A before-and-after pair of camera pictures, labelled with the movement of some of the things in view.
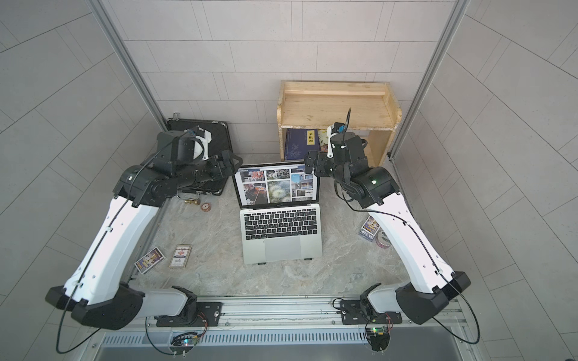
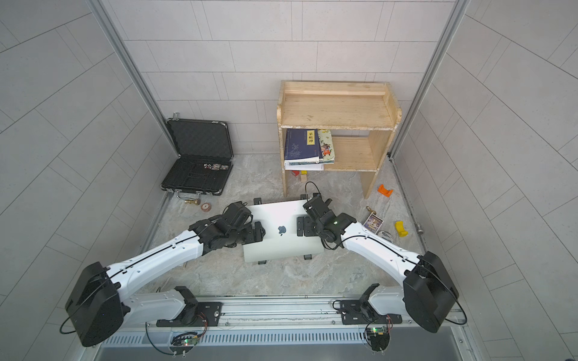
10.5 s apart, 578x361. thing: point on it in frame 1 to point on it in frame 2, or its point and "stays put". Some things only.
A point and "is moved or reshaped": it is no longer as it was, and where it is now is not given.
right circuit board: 378,338 stays put
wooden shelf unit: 369,107 stays put
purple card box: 369,229 stays put
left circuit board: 182,341 stays put
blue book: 298,141 stays put
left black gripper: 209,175 to 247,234
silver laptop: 280,213 is moved or reshaped
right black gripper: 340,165 to 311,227
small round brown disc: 206,207 stays put
